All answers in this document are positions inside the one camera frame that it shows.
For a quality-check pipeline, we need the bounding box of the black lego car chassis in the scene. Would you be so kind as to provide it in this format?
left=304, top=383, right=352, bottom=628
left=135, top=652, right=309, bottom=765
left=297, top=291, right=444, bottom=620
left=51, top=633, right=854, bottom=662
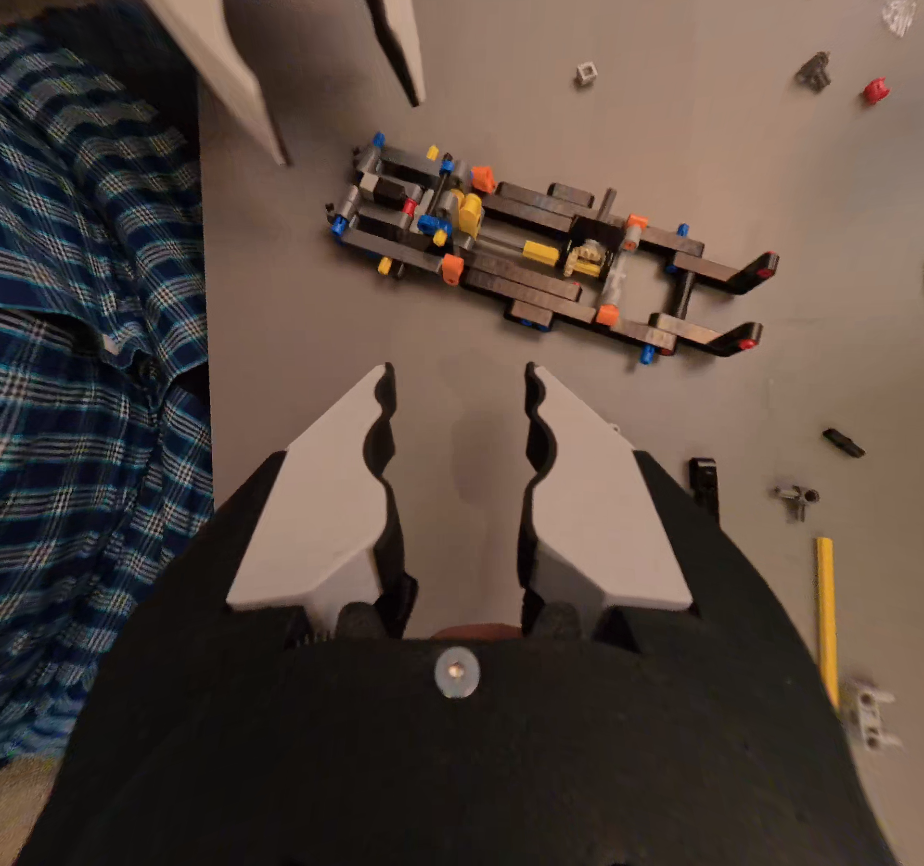
left=323, top=131, right=781, bottom=365

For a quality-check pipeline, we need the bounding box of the black lego beam piece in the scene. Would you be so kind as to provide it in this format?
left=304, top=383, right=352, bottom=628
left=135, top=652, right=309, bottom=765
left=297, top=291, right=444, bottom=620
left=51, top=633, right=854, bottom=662
left=688, top=456, right=721, bottom=521

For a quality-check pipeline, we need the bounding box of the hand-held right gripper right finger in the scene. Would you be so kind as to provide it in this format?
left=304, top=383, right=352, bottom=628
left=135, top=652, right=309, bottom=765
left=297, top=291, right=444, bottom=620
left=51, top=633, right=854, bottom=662
left=517, top=361, right=695, bottom=639

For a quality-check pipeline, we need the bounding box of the yellow lego axle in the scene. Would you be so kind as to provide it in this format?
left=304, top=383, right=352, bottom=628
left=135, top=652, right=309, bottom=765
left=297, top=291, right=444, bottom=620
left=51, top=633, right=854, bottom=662
left=816, top=536, right=842, bottom=712

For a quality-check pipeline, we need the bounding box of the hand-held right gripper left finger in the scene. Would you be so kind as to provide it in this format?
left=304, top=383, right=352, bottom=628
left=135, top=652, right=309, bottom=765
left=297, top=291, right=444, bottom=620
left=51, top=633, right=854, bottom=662
left=226, top=362, right=420, bottom=639

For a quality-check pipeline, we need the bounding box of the light grey lego bracket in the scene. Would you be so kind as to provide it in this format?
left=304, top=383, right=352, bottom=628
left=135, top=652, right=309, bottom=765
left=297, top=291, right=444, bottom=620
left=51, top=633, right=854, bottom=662
left=841, top=678, right=903, bottom=751

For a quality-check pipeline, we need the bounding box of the grey lego axle connector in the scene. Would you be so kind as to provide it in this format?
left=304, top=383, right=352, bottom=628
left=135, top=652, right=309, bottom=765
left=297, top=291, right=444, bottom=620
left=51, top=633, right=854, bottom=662
left=774, top=484, right=821, bottom=522

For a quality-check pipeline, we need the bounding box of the blue plaid shirt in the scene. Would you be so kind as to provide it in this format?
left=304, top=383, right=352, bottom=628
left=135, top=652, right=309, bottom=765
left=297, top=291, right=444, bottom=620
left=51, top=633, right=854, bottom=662
left=0, top=0, right=215, bottom=766

